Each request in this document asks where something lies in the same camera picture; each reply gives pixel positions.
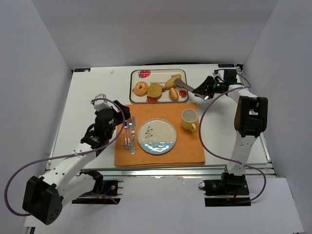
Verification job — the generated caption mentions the metal serving tongs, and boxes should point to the metal serving tongs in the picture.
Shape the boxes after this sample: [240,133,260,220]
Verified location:
[174,78,209,100]

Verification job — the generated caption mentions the oblong golden bread roll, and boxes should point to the oblong golden bread roll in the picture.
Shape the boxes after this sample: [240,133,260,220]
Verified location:
[165,74,181,90]

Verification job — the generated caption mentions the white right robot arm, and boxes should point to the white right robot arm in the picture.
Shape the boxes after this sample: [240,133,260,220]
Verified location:
[191,69,268,190]

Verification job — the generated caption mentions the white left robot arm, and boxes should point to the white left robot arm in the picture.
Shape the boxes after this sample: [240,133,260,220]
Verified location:
[22,98,131,225]

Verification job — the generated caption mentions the small round bread bun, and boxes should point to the small round bread bun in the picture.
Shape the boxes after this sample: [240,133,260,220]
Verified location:
[169,88,179,101]

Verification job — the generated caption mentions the brown bread slice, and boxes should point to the brown bread slice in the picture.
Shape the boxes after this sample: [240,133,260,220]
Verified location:
[147,82,166,100]

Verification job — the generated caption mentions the silver spoon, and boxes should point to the silver spoon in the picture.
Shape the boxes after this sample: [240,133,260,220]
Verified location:
[124,120,129,149]

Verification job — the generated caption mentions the right blue table label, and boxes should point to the right blue table label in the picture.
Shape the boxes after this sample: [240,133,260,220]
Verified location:
[218,63,235,68]

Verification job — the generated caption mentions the blue table label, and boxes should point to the blue table label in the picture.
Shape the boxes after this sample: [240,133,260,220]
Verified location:
[74,68,91,73]
[218,63,235,68]

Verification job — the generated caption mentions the silver fork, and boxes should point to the silver fork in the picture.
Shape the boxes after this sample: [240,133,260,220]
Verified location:
[126,117,132,151]

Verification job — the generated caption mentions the yellow mug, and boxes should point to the yellow mug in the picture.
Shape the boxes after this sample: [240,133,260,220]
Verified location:
[181,109,198,132]

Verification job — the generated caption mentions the silver knife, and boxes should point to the silver knife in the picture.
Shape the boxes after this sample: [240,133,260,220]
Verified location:
[130,116,136,155]

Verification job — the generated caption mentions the bagel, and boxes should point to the bagel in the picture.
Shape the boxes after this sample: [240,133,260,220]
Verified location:
[134,81,149,97]

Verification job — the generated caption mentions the white and blue plate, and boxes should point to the white and blue plate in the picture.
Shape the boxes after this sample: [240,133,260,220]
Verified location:
[137,118,177,155]

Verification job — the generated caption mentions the strawberry print white tray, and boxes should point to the strawberry print white tray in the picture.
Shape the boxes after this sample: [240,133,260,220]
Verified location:
[129,69,189,104]

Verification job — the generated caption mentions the left blue table label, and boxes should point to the left blue table label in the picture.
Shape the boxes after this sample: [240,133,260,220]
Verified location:
[74,68,91,73]

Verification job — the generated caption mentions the orange placemat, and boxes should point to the orange placemat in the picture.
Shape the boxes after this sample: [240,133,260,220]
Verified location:
[114,103,205,167]

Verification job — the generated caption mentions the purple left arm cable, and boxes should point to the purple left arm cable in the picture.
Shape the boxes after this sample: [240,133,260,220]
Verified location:
[4,98,126,217]

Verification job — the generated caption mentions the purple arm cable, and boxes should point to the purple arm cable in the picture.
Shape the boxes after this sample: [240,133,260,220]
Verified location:
[198,68,267,204]
[4,98,126,217]

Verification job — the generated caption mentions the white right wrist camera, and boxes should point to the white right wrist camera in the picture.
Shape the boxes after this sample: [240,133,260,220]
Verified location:
[213,70,224,82]

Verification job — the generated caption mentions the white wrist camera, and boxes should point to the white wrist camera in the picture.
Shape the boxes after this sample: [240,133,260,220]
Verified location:
[213,70,224,82]
[91,94,112,112]

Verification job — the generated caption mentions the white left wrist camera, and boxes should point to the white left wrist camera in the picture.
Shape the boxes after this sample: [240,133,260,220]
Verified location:
[91,94,112,112]

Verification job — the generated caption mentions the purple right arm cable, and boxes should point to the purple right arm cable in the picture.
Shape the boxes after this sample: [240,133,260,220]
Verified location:
[198,68,267,204]

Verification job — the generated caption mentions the aluminium table frame rail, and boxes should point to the aluminium table frame rail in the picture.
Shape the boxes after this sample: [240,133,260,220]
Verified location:
[36,160,276,182]

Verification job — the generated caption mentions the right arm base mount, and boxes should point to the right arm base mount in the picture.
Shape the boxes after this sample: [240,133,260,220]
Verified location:
[198,172,251,207]

